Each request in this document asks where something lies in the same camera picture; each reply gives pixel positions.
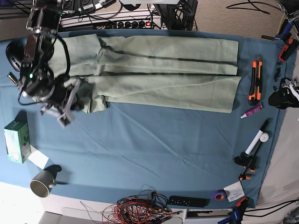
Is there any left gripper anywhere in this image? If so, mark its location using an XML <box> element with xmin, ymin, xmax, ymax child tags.
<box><xmin>268</xmin><ymin>76</ymin><xmax>299</xmax><ymax>109</ymax></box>

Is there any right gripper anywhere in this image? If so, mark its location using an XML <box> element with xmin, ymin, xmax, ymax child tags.
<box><xmin>40</xmin><ymin>79</ymin><xmax>84</xmax><ymax>118</ymax></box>

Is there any sage green T-shirt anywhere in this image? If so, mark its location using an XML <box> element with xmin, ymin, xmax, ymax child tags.
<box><xmin>64</xmin><ymin>34</ymin><xmax>241</xmax><ymax>113</ymax></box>

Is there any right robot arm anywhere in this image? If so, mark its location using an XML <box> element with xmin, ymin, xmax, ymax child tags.
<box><xmin>17</xmin><ymin>0</ymin><xmax>80</xmax><ymax>122</ymax></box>

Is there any purple glue tube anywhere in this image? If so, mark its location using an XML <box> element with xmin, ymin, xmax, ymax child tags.
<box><xmin>240</xmin><ymin>103</ymin><xmax>263</xmax><ymax>119</ymax></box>

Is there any orange black utility knife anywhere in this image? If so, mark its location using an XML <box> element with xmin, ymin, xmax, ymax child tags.
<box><xmin>249</xmin><ymin>56</ymin><xmax>263</xmax><ymax>106</ymax></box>

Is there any orange black corner clamp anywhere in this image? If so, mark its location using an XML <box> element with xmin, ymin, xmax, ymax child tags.
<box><xmin>278</xmin><ymin>38</ymin><xmax>299</xmax><ymax>62</ymax></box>

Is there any white paper slip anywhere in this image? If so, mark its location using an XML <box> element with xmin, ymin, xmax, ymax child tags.
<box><xmin>28</xmin><ymin>150</ymin><xmax>49</xmax><ymax>169</ymax></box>

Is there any green tissue box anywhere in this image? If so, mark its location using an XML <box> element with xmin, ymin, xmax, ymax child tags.
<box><xmin>4</xmin><ymin>120</ymin><xmax>31</xmax><ymax>164</ymax></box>

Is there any white black hand pump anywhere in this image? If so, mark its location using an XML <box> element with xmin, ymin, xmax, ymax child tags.
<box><xmin>234</xmin><ymin>119</ymin><xmax>269</xmax><ymax>166</ymax></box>

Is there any orange black spring clamp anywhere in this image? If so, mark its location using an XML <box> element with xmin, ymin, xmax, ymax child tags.
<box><xmin>238</xmin><ymin>156</ymin><xmax>256</xmax><ymax>181</ymax></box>

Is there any small silver lighter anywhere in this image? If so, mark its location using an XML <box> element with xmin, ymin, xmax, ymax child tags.
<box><xmin>7</xmin><ymin>72</ymin><xmax>18</xmax><ymax>84</ymax></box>

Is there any blue table cloth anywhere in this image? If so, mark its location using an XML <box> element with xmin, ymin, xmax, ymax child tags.
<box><xmin>0</xmin><ymin>36</ymin><xmax>286</xmax><ymax>206</ymax></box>

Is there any grey ceramic mug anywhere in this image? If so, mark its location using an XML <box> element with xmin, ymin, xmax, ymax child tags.
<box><xmin>29</xmin><ymin>170</ymin><xmax>57</xmax><ymax>198</ymax></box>

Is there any black computer mouse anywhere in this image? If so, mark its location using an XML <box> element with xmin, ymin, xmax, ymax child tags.
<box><xmin>5</xmin><ymin>40</ymin><xmax>24</xmax><ymax>72</ymax></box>

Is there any white card box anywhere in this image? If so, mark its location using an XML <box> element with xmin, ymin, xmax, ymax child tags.
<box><xmin>223</xmin><ymin>181</ymin><xmax>245</xmax><ymax>203</ymax></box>

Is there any black power strip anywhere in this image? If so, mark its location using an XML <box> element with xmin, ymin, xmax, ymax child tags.
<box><xmin>92</xmin><ymin>21</ymin><xmax>160</xmax><ymax>29</ymax></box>

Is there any purple tape roll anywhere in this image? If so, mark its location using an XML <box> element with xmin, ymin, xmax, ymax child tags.
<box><xmin>211</xmin><ymin>189</ymin><xmax>227</xmax><ymax>201</ymax></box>

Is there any blue bar clamp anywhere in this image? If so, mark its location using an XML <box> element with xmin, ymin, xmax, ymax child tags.
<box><xmin>218</xmin><ymin>197</ymin><xmax>249</xmax><ymax>224</ymax></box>

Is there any black remote control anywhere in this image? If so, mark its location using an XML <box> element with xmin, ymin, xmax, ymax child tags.
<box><xmin>168</xmin><ymin>196</ymin><xmax>210</xmax><ymax>208</ymax></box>

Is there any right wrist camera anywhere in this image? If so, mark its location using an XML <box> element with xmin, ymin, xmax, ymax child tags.
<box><xmin>57</xmin><ymin>112</ymin><xmax>76</xmax><ymax>128</ymax></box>

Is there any red and black wire bundle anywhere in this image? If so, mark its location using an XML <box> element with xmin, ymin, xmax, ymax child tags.
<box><xmin>80</xmin><ymin>185</ymin><xmax>183</xmax><ymax>224</ymax></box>

